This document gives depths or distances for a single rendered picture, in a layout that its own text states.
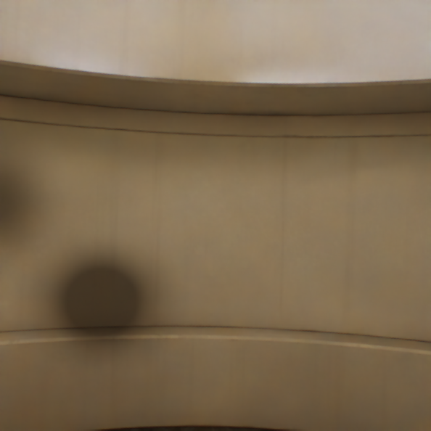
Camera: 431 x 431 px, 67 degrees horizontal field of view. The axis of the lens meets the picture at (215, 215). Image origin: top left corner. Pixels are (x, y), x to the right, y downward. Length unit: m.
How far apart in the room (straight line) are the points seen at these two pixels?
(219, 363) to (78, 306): 0.20
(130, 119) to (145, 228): 0.15
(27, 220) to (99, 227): 0.09
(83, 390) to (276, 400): 0.24
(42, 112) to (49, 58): 0.10
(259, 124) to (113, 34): 0.21
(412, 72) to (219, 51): 0.20
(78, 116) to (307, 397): 0.46
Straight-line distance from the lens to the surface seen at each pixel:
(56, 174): 0.47
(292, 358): 0.46
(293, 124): 0.48
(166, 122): 0.47
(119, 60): 0.40
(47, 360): 0.47
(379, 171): 0.49
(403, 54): 0.43
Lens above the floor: 0.26
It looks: 1 degrees up
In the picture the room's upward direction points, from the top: 2 degrees clockwise
